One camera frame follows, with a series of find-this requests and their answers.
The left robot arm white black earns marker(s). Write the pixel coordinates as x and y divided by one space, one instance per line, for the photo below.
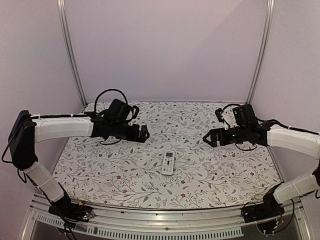
30 129

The right aluminium frame post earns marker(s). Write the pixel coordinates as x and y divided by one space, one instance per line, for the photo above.
262 50

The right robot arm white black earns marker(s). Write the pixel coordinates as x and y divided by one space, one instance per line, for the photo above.
248 128

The aluminium frame post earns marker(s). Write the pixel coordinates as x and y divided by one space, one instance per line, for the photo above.
262 50
61 7

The left aluminium frame post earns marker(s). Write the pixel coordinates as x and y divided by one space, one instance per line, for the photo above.
61 7

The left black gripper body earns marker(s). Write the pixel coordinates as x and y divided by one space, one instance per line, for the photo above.
133 136

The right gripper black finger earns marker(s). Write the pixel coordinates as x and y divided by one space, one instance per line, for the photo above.
210 142
212 135

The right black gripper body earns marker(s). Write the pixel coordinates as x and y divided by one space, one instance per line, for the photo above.
218 137

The floral patterned table mat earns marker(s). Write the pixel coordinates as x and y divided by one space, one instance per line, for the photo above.
129 174

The aluminium front rail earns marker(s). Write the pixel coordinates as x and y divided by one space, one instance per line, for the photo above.
125 223

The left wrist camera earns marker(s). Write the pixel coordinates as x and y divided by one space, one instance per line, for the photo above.
134 112

